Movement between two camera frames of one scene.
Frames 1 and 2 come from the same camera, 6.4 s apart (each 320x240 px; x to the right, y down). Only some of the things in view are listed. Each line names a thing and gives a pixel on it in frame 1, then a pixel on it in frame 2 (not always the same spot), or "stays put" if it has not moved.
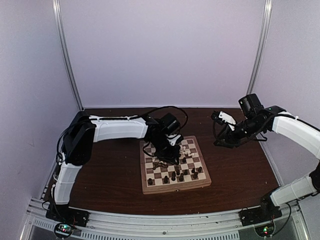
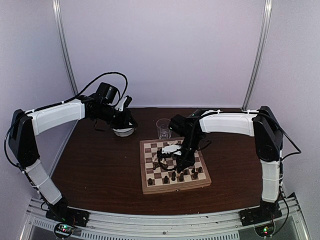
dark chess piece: x=181 y=178 stays put
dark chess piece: x=173 y=178 stays put
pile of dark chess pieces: x=156 y=164 stays put
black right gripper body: x=251 y=127 to x=192 y=142
